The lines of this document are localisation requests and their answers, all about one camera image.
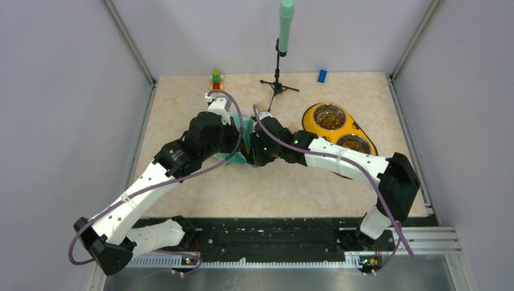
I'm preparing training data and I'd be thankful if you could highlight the aluminium front rail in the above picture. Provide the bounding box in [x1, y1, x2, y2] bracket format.
[96, 228, 462, 270]

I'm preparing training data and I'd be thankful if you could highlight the brown pet food kibble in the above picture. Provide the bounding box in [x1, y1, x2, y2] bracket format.
[315, 112, 345, 130]

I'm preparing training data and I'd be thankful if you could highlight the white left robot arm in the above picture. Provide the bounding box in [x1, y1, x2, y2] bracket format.
[68, 112, 245, 276]

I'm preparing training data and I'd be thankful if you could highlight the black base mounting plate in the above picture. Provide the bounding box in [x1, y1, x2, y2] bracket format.
[165, 218, 395, 263]

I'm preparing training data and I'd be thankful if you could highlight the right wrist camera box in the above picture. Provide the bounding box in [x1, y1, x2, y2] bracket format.
[256, 112, 274, 122]

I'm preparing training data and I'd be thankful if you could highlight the black tripod stand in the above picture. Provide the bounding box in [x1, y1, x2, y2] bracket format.
[259, 38, 299, 112]

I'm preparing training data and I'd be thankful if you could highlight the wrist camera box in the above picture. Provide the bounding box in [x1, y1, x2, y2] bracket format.
[256, 112, 274, 122]
[204, 93, 233, 125]

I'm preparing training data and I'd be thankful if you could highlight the rectangular wooden block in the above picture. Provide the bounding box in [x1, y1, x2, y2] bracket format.
[256, 102, 268, 112]

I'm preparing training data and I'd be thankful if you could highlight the green cylinder on stand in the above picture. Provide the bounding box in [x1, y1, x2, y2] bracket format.
[278, 0, 295, 56]

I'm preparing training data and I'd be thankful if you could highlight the green pet food bag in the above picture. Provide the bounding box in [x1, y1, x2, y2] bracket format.
[215, 112, 253, 166]

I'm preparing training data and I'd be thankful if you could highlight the yellow double pet bowl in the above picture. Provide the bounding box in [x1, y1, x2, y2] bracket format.
[302, 102, 378, 155]

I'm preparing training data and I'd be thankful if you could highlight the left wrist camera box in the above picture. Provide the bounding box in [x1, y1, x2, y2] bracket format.
[204, 93, 233, 125]

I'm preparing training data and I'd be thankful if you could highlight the blue small object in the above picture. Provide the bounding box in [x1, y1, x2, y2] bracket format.
[317, 70, 327, 83]

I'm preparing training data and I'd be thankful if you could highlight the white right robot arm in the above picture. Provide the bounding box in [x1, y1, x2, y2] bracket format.
[252, 112, 420, 250]

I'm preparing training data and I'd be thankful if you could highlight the colourful toy block stack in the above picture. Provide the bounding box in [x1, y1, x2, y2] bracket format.
[209, 70, 224, 90]

